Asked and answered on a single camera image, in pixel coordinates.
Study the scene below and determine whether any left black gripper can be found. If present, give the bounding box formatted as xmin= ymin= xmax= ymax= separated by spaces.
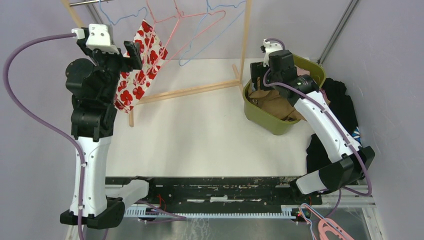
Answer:
xmin=80 ymin=37 xmax=144 ymax=102

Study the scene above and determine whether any red white patterned garment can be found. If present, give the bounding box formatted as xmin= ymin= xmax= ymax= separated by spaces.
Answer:
xmin=114 ymin=20 xmax=168 ymax=114

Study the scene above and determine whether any tan brown garment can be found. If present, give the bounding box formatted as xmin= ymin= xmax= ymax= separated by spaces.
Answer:
xmin=247 ymin=88 xmax=306 ymax=122

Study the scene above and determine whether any pink wire hanger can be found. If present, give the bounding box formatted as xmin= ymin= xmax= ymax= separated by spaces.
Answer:
xmin=146 ymin=0 xmax=227 ymax=63

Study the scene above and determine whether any blue wire hanger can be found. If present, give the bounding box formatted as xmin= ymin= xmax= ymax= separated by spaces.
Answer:
xmin=177 ymin=0 xmax=248 ymax=67

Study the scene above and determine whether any pink pleated skirt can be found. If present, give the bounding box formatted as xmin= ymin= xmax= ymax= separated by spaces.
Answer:
xmin=296 ymin=66 xmax=312 ymax=77

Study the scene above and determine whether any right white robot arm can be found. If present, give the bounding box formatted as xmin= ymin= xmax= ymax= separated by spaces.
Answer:
xmin=261 ymin=46 xmax=375 ymax=204

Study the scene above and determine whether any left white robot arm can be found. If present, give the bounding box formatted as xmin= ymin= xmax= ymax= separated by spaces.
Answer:
xmin=60 ymin=23 xmax=143 ymax=230

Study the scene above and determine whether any pink hanger pile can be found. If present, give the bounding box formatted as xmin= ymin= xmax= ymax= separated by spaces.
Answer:
xmin=298 ymin=203 xmax=354 ymax=240

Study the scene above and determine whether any wooden clothes rack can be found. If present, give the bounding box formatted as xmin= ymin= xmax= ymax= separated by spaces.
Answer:
xmin=59 ymin=0 xmax=253 ymax=128

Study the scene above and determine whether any pink garment beside basket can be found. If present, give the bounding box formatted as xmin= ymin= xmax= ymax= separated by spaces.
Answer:
xmin=320 ymin=88 xmax=331 ymax=106

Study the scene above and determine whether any olive green plastic basket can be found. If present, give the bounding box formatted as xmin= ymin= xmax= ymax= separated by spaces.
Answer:
xmin=242 ymin=53 xmax=328 ymax=136

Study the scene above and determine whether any black garment pile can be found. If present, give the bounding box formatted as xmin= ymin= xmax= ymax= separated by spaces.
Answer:
xmin=305 ymin=77 xmax=365 ymax=176

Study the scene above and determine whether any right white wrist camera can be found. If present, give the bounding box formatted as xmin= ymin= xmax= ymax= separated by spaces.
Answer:
xmin=260 ymin=37 xmax=286 ymax=67

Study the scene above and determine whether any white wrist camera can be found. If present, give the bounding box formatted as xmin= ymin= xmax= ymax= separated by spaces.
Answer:
xmin=260 ymin=37 xmax=286 ymax=67
xmin=71 ymin=23 xmax=120 ymax=56

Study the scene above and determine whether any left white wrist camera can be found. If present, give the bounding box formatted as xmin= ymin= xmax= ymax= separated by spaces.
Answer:
xmin=71 ymin=23 xmax=120 ymax=56

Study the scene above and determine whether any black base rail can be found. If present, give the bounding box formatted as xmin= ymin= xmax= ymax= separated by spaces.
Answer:
xmin=105 ymin=176 xmax=323 ymax=214

